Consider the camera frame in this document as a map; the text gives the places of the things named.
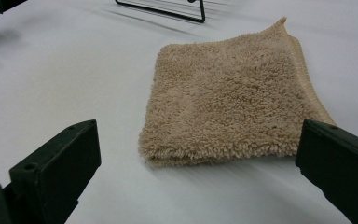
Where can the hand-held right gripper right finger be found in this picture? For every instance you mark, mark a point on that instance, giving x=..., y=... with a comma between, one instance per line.
x=341, y=168

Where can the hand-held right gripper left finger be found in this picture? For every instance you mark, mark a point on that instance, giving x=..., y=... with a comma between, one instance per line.
x=56, y=174

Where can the beige terry towel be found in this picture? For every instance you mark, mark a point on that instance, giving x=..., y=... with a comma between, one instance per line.
x=230, y=99

